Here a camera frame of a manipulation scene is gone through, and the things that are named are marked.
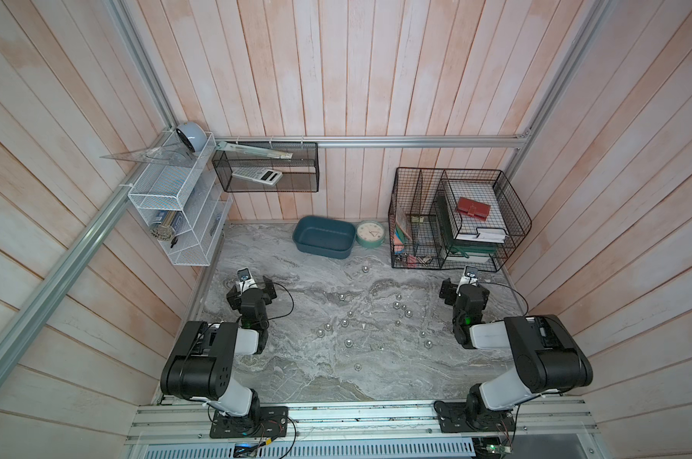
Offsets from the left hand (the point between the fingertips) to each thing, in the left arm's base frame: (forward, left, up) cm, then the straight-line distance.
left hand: (252, 282), depth 93 cm
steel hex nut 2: (-1, -50, -7) cm, 51 cm away
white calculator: (+32, -1, +19) cm, 37 cm away
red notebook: (+19, -74, +16) cm, 78 cm away
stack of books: (+14, -78, +4) cm, 80 cm away
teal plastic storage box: (+27, -23, -7) cm, 36 cm away
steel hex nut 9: (-12, -26, -7) cm, 29 cm away
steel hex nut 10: (-15, -23, -6) cm, 28 cm away
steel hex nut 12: (-15, -56, -6) cm, 58 cm away
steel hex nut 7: (-8, -33, -6) cm, 34 cm away
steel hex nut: (+10, -39, -6) cm, 41 cm away
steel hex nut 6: (-11, -48, -6) cm, 50 cm away
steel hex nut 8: (-11, -31, -6) cm, 33 cm away
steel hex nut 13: (-18, -57, -6) cm, 60 cm away
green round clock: (+26, -41, -5) cm, 49 cm away
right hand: (+2, -71, 0) cm, 71 cm away
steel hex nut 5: (-8, -52, -6) cm, 53 cm away
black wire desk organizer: (+18, -68, +12) cm, 71 cm away
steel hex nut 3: (-5, -49, -7) cm, 49 cm away
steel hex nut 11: (-18, -32, -6) cm, 37 cm away
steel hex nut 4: (-5, -51, -7) cm, 52 cm away
